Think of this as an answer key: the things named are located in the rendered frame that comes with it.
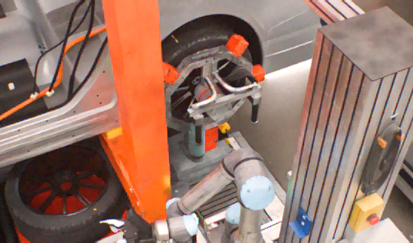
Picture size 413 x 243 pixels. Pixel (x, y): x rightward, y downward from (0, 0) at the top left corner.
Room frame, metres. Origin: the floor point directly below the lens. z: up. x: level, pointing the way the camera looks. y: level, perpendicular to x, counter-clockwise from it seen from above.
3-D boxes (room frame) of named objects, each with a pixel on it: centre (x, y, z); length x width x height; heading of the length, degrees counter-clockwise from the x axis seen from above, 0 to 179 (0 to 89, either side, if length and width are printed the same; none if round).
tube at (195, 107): (2.12, 0.01, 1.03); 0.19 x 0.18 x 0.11; 27
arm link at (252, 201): (1.22, -0.18, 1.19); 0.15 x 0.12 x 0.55; 12
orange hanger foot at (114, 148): (2.01, 0.42, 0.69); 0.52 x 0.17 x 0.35; 27
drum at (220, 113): (2.21, -0.05, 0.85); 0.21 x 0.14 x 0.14; 27
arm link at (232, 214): (1.34, -0.15, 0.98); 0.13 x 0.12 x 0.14; 12
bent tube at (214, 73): (2.21, -0.16, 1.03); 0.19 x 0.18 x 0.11; 27
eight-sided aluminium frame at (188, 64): (2.28, -0.02, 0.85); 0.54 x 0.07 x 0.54; 117
